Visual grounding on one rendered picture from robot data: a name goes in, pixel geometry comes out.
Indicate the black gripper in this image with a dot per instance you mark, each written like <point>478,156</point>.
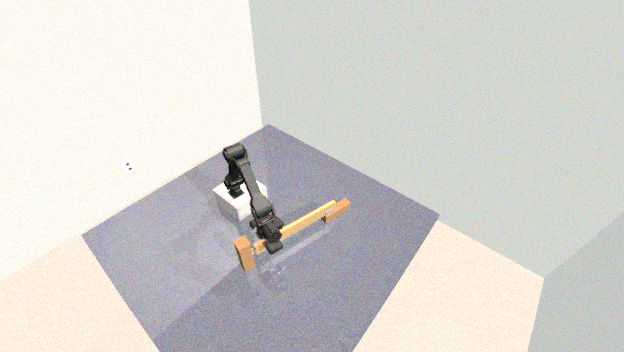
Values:
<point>271,248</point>

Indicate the long light wooden rail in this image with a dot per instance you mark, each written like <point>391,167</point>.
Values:
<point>299,224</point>

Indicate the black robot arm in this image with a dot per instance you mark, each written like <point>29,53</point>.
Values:
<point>239,172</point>

